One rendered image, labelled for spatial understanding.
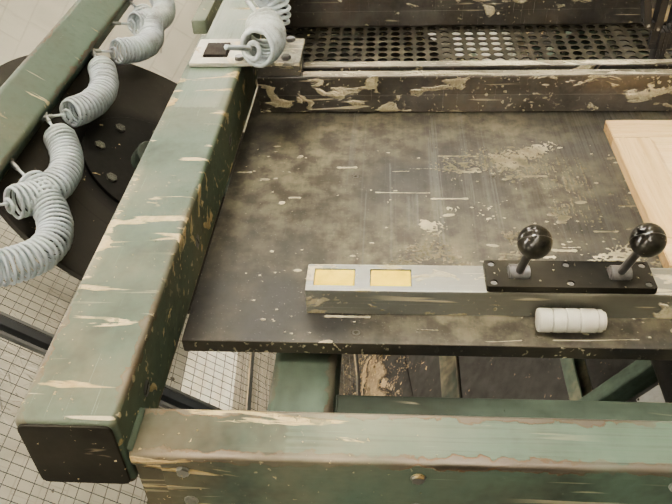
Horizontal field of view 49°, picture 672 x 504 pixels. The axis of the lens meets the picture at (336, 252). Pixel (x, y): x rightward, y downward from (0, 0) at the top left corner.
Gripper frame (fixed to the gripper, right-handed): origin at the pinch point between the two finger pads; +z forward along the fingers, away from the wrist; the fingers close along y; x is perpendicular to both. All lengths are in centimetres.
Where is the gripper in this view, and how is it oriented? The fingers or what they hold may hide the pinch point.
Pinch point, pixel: (658, 48)
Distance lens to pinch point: 144.3
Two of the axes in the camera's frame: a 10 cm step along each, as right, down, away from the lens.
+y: -10.0, -0.1, 0.7
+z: 0.4, 7.7, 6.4
